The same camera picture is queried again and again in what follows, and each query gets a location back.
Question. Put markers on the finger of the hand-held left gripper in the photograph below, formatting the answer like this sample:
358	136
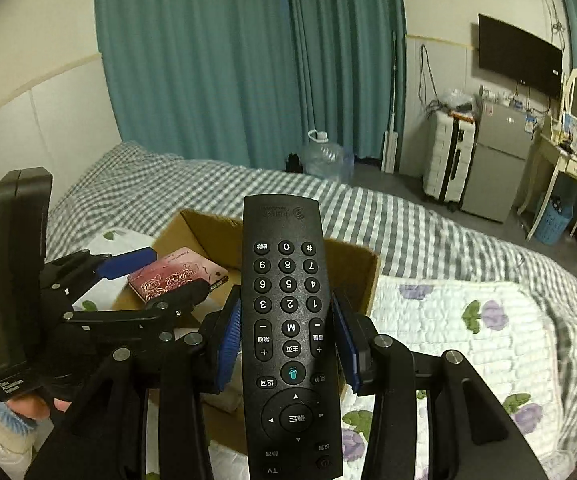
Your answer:
128	260
178	296

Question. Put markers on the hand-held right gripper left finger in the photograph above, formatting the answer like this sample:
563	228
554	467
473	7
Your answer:
231	340

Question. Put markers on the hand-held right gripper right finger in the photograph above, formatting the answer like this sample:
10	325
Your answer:
344	345

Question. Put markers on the pink patterned case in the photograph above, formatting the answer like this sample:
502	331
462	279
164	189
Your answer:
168	272

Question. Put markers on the black remote control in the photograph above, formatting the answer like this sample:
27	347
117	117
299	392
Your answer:
291	340

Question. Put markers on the brown cardboard box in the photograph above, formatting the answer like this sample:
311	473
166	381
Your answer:
356	275

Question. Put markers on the person's left hand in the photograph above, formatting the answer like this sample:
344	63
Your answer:
28	406

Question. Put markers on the white floral quilt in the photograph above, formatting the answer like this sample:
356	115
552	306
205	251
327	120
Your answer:
443	320

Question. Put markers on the grey checked bedsheet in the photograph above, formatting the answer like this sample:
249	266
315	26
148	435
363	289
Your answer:
418	230

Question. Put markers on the clear large water bottle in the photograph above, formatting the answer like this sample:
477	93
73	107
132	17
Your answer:
326	157

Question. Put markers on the white mop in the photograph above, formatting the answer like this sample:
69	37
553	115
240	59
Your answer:
391	150

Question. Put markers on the white ribbed suitcase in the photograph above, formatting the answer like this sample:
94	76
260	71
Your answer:
443	160

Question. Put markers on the silver small fridge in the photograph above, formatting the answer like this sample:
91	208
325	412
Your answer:
498	160

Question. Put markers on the blue plastic basket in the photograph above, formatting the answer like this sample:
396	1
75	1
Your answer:
553	225

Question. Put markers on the clear plastic bag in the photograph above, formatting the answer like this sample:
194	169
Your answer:
456	100

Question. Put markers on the white dressing table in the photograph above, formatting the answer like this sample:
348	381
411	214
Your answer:
556	152

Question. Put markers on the black wall television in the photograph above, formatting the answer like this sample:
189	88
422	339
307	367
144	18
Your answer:
516	55

